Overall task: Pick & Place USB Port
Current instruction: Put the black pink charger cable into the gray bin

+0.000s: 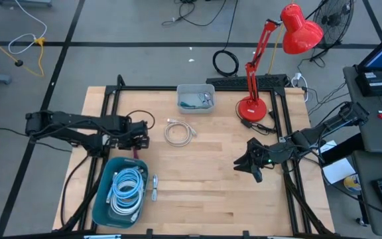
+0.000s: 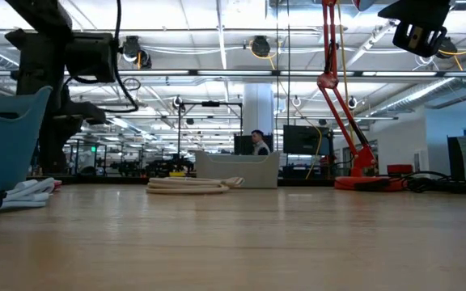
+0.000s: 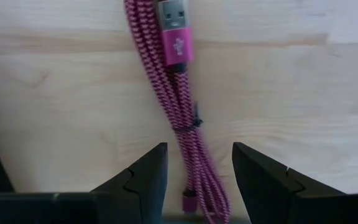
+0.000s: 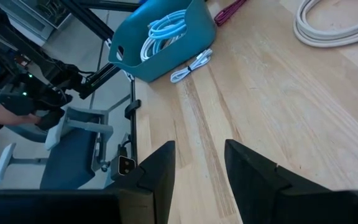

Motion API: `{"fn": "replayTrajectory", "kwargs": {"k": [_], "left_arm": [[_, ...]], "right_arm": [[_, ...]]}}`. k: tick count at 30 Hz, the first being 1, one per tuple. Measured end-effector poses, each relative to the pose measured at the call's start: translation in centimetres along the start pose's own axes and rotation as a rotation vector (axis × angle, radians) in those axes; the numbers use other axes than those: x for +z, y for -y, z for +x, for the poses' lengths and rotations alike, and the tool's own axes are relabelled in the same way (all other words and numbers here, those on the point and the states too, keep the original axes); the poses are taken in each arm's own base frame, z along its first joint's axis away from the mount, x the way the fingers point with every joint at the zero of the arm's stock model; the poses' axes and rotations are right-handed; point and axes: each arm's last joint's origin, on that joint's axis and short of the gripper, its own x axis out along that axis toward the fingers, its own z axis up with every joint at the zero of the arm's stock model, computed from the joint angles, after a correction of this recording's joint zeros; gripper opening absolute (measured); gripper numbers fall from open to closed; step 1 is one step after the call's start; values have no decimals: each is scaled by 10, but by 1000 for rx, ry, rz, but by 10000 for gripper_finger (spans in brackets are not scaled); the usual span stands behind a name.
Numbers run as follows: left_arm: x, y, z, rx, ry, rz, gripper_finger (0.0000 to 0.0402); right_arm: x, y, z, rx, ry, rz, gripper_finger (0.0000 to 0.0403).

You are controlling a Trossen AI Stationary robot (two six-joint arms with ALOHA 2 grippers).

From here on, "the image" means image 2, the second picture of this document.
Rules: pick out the red box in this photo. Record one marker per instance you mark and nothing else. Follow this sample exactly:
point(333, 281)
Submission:
point(399, 169)

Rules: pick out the teal plastic bin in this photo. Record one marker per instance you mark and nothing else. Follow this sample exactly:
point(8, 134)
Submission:
point(2, 153)

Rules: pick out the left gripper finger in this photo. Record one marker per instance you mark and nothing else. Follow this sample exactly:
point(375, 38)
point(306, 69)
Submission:
point(55, 149)

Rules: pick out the black flat monitor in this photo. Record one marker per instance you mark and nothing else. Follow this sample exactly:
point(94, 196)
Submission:
point(306, 139)

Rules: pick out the grey plastic bin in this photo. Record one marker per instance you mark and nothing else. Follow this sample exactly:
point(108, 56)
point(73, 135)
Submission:
point(237, 171)

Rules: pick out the small red object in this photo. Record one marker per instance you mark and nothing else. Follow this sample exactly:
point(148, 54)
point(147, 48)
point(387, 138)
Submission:
point(57, 185)

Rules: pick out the white building column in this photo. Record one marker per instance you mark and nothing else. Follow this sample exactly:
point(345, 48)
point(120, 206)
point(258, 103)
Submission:
point(257, 109)

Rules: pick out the black equipment box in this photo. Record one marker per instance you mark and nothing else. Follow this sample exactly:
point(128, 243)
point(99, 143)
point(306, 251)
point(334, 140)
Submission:
point(243, 145)

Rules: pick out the black metal stand frame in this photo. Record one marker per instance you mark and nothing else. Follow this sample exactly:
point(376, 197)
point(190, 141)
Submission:
point(210, 104)

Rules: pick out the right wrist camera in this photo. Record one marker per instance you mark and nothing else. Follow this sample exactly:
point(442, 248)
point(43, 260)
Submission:
point(437, 44)

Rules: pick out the person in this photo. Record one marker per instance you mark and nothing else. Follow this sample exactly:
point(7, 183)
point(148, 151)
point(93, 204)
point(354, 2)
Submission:
point(260, 145)

